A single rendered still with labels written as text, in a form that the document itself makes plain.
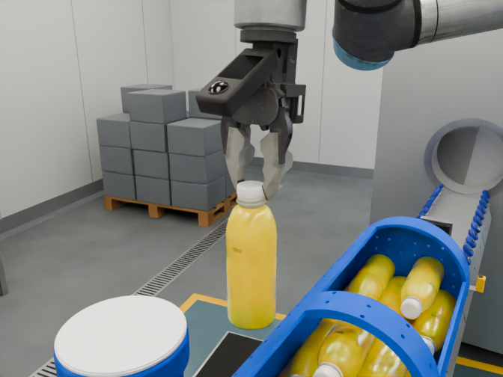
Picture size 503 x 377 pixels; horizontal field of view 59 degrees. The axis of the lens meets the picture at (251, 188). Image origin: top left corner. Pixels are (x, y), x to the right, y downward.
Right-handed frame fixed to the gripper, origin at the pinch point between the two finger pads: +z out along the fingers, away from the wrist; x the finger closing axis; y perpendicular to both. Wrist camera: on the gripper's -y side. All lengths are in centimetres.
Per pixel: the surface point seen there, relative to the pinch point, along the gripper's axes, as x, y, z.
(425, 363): -23.1, 15.6, 26.3
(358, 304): -11.8, 15.6, 20.1
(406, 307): -16, 38, 30
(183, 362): 24, 16, 46
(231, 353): 75, 115, 121
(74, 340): 43, 3, 42
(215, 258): 159, 218, 128
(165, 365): 23.5, 9.3, 42.8
